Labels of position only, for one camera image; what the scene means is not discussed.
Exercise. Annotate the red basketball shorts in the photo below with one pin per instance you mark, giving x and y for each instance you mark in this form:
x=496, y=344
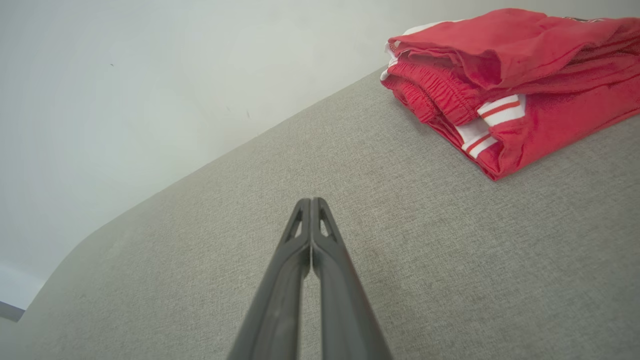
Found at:
x=500, y=45

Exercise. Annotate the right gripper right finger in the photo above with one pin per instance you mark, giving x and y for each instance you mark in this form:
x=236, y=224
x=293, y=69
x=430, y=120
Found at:
x=345, y=310

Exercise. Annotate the red Bulls basketball jersey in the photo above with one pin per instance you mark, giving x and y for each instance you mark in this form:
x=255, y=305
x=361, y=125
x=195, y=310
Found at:
x=565, y=127

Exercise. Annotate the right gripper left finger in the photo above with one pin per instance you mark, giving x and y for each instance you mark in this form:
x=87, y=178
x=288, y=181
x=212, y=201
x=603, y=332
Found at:
x=277, y=310

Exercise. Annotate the grey fabric sofa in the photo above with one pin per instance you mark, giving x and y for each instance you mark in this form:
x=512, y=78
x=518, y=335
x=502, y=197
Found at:
x=450, y=250

